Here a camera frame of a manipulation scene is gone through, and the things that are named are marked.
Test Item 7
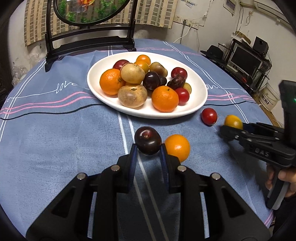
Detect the small orange kumquat fruit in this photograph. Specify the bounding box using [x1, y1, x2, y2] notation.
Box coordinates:
[164, 135, 191, 163]

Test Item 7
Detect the dark purple plum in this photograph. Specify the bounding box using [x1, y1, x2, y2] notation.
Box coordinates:
[134, 126, 162, 156]

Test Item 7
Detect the yellow cherry tomato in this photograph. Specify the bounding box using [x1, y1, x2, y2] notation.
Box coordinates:
[224, 115, 243, 130]

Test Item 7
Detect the red cherry tomato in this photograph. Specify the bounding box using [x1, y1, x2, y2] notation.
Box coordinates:
[201, 108, 218, 126]

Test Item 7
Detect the orange mandarin front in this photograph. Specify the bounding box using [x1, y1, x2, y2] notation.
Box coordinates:
[151, 86, 179, 113]

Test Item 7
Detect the orange mandarin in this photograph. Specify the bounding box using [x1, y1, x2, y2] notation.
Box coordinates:
[99, 68, 126, 95]
[151, 86, 179, 113]

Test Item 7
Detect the brown round fruit front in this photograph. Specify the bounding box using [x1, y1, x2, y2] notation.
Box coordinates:
[117, 85, 148, 108]

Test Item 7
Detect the brown round fruit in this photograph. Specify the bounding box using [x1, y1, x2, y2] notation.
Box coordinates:
[120, 63, 145, 85]
[117, 85, 148, 108]

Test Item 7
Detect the brown round fruit back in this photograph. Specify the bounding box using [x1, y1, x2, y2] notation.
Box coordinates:
[120, 63, 145, 85]

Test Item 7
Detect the person right hand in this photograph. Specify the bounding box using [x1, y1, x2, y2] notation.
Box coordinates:
[265, 164, 296, 197]

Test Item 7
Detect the white plastic bucket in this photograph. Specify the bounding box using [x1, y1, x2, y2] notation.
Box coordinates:
[259, 83, 280, 111]

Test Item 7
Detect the red cherry tomato plate front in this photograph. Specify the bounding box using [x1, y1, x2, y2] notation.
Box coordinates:
[175, 88, 190, 105]

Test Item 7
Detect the red cherry tomato plate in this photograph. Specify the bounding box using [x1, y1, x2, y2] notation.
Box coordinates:
[171, 67, 188, 79]
[175, 88, 190, 105]

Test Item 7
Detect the computer monitor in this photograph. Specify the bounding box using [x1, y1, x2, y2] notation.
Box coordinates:
[227, 42, 265, 76]

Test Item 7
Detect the white oval plate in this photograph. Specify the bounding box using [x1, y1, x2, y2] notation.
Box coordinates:
[87, 52, 208, 119]

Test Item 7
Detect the green olive fruit right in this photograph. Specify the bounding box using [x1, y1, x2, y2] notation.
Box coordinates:
[183, 82, 192, 94]

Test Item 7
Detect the black speaker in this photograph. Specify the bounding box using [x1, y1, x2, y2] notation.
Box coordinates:
[252, 36, 269, 57]

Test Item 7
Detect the red cherry tomato plate back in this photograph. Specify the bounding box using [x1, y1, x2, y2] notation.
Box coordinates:
[171, 67, 188, 79]

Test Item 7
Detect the blue striped tablecloth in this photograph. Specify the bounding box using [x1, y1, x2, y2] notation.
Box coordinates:
[1, 40, 273, 234]

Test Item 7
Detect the beige woven wall hanging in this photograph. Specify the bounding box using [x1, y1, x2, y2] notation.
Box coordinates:
[23, 1, 178, 46]

